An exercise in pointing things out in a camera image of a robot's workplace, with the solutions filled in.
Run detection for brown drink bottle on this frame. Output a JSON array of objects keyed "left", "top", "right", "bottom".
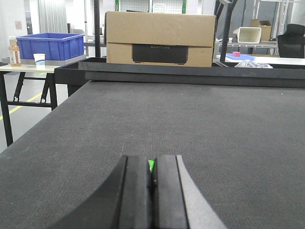
[{"left": 9, "top": 40, "right": 21, "bottom": 66}]

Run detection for crumpled plastic bag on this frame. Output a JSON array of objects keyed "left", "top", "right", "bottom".
[{"left": 235, "top": 60, "right": 273, "bottom": 69}]

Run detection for white paper cup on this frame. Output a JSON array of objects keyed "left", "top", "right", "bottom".
[{"left": 33, "top": 53, "right": 45, "bottom": 66}]

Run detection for blue plastic bin on table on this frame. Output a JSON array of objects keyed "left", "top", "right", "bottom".
[{"left": 17, "top": 33, "right": 84, "bottom": 61}]

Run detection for white plastic bin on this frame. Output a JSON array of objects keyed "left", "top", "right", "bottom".
[{"left": 233, "top": 27, "right": 261, "bottom": 43}]

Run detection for black vertical post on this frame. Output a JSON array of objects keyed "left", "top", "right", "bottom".
[{"left": 93, "top": 0, "right": 101, "bottom": 57}]

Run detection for large cardboard box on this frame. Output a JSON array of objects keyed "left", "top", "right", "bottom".
[{"left": 105, "top": 11, "right": 216, "bottom": 67}]

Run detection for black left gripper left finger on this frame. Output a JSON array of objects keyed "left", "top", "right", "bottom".
[{"left": 51, "top": 156, "right": 152, "bottom": 229}]

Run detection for pink block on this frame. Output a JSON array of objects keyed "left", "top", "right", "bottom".
[{"left": 232, "top": 51, "right": 241, "bottom": 57}]

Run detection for black conveyor frame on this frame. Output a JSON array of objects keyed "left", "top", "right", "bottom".
[{"left": 55, "top": 57, "right": 305, "bottom": 95}]

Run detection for black office chair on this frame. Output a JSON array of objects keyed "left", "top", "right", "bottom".
[{"left": 277, "top": 23, "right": 305, "bottom": 59}]

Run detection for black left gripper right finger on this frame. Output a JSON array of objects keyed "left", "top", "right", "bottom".
[{"left": 152, "top": 155, "right": 227, "bottom": 229}]

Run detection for small cardboard box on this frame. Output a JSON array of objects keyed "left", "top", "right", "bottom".
[{"left": 250, "top": 19, "right": 272, "bottom": 41}]

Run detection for green block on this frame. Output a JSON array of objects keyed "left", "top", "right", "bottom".
[{"left": 148, "top": 160, "right": 154, "bottom": 173}]

